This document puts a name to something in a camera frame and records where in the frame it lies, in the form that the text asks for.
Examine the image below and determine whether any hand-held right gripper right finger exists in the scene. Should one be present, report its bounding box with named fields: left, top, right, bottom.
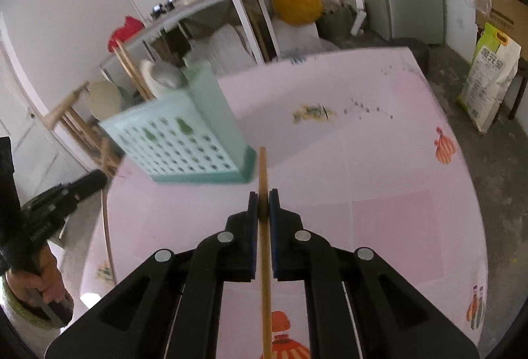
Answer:
left=268, top=188, right=481, bottom=359

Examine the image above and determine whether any teal plastic utensil basket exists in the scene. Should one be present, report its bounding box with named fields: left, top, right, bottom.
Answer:
left=99, top=60, right=257, bottom=184

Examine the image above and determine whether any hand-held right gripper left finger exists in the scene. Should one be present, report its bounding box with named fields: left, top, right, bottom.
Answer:
left=45, top=191, right=260, bottom=359

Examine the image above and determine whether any yellow plastic bag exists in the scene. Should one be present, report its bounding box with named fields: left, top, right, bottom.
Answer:
left=270, top=0, right=324, bottom=26

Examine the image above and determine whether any white board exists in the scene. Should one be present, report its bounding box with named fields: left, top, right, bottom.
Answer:
left=350, top=0, right=369, bottom=35

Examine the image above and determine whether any white sack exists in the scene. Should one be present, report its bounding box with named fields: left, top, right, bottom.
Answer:
left=194, top=23, right=256, bottom=75

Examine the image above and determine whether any person's left hand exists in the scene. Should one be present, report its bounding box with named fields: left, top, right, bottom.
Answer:
left=12, top=242, right=69, bottom=305

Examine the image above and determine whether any pink printed tablecloth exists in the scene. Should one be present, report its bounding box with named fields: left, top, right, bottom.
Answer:
left=80, top=46, right=489, bottom=359

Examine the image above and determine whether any red cloth bag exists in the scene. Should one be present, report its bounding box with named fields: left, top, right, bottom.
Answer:
left=108, top=15, right=146, bottom=53

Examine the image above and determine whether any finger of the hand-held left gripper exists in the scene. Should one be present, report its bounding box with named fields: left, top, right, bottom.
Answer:
left=61, top=169, right=109, bottom=206

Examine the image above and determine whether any white foam box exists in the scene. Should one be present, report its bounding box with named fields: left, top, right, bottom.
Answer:
left=276, top=18, right=331, bottom=54

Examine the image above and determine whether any dark green bag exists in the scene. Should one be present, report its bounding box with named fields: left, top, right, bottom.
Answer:
left=317, top=6, right=357, bottom=41

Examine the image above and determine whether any wooden chopstick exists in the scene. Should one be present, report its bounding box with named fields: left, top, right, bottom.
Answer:
left=258, top=147, right=274, bottom=359
left=114, top=41, right=150, bottom=101
left=119, top=39, right=156, bottom=99
left=101, top=190, right=116, bottom=285

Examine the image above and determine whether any cardboard box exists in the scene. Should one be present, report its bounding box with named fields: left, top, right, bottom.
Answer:
left=474, top=0, right=528, bottom=39

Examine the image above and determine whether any wooden chair with dark seat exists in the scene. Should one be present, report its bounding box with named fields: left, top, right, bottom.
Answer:
left=41, top=81, right=124, bottom=178

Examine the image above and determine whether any green and white rice bag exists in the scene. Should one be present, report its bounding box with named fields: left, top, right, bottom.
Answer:
left=457, top=23, right=521, bottom=134

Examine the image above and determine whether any metal spoon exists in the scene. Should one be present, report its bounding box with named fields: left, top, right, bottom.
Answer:
left=148, top=62, right=188, bottom=89

